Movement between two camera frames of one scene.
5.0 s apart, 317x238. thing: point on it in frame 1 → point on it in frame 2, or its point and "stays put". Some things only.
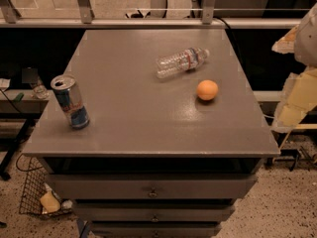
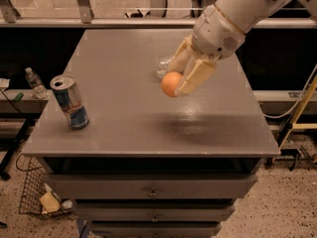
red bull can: [69, 98] stays put
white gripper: [307, 42] → [214, 34]
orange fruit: [207, 90] → [170, 81]
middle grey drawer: [154, 214] stays put
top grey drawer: [153, 185] stays put
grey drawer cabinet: [175, 135] stays put
